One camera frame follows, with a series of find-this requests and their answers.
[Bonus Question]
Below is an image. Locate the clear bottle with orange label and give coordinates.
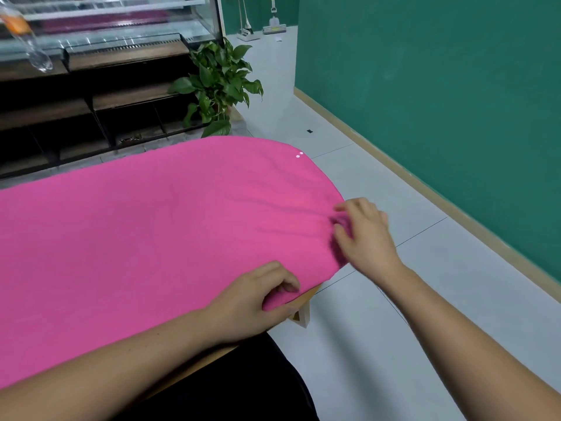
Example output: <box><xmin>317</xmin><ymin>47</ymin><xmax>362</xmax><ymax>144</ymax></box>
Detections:
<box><xmin>0</xmin><ymin>0</ymin><xmax>54</xmax><ymax>74</ymax></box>

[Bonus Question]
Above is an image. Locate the person's left forearm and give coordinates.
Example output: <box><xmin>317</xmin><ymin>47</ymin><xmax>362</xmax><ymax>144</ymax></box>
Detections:
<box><xmin>0</xmin><ymin>309</ymin><xmax>222</xmax><ymax>421</ymax></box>

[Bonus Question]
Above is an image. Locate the dark wooden shelf cabinet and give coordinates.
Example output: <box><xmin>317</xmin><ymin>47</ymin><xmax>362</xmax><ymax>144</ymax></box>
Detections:
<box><xmin>0</xmin><ymin>38</ymin><xmax>243</xmax><ymax>181</ymax></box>

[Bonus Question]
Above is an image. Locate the person's left hand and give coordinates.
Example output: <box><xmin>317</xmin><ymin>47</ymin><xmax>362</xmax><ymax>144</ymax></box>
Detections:
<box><xmin>200</xmin><ymin>261</ymin><xmax>302</xmax><ymax>346</ymax></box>

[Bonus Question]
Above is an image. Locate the person's right forearm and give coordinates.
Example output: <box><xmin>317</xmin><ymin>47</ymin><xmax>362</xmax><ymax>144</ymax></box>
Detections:
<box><xmin>379</xmin><ymin>265</ymin><xmax>561</xmax><ymax>421</ymax></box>

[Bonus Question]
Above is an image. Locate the wooden table leg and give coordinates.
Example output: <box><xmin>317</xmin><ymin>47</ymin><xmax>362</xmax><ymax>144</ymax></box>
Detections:
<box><xmin>289</xmin><ymin>289</ymin><xmax>315</xmax><ymax>330</ymax></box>

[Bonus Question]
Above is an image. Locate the person's right hand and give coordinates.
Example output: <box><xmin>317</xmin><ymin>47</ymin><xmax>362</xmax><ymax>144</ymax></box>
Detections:
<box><xmin>330</xmin><ymin>197</ymin><xmax>410</xmax><ymax>291</ymax></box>

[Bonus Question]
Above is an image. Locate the white mop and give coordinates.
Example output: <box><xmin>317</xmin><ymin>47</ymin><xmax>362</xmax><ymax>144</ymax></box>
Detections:
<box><xmin>262</xmin><ymin>0</ymin><xmax>289</xmax><ymax>36</ymax></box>

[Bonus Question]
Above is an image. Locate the green potted plant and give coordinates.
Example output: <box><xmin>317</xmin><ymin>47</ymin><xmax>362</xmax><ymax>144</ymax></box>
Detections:
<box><xmin>167</xmin><ymin>36</ymin><xmax>265</xmax><ymax>139</ymax></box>

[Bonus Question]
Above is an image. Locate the pink towel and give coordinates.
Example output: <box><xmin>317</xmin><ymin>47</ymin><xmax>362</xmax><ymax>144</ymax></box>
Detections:
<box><xmin>0</xmin><ymin>134</ymin><xmax>354</xmax><ymax>392</ymax></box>

